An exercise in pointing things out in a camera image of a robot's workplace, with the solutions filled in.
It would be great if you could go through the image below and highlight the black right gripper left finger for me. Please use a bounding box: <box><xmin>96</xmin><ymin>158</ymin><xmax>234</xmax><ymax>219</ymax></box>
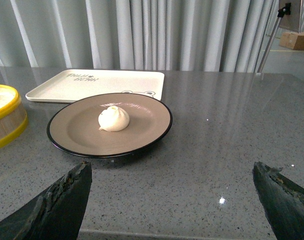
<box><xmin>0</xmin><ymin>161</ymin><xmax>92</xmax><ymax>240</ymax></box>

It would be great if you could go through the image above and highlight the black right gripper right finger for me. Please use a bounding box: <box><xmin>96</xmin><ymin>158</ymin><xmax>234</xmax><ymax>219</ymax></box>
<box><xmin>253</xmin><ymin>162</ymin><xmax>304</xmax><ymax>240</ymax></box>

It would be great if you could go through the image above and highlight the brown plate with black rim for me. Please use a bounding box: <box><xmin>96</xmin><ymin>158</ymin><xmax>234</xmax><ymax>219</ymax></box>
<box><xmin>47</xmin><ymin>93</ymin><xmax>173</xmax><ymax>158</ymax></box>

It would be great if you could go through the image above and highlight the white steamed bun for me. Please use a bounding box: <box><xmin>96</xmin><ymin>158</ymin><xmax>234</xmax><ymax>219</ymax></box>
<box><xmin>98</xmin><ymin>105</ymin><xmax>130</xmax><ymax>132</ymax></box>

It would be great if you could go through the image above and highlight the white rectangular bear tray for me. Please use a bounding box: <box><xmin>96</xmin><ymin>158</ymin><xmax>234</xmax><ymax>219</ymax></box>
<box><xmin>25</xmin><ymin>69</ymin><xmax>165</xmax><ymax>103</ymax></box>

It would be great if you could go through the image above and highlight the yellow rimmed bamboo steamer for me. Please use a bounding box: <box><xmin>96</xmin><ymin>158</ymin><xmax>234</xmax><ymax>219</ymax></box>
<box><xmin>0</xmin><ymin>84</ymin><xmax>28</xmax><ymax>148</ymax></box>

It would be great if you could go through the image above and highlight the brown cardboard box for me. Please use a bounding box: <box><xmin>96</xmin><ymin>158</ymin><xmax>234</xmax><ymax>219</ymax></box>
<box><xmin>279</xmin><ymin>32</ymin><xmax>304</xmax><ymax>50</ymax></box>

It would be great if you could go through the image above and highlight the grey pleated curtain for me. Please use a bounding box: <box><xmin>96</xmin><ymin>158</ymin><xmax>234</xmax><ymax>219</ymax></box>
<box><xmin>0</xmin><ymin>0</ymin><xmax>275</xmax><ymax>72</ymax></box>

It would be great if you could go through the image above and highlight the metal tripod pole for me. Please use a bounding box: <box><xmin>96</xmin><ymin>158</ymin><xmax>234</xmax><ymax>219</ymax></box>
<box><xmin>257</xmin><ymin>2</ymin><xmax>292</xmax><ymax>74</ymax></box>

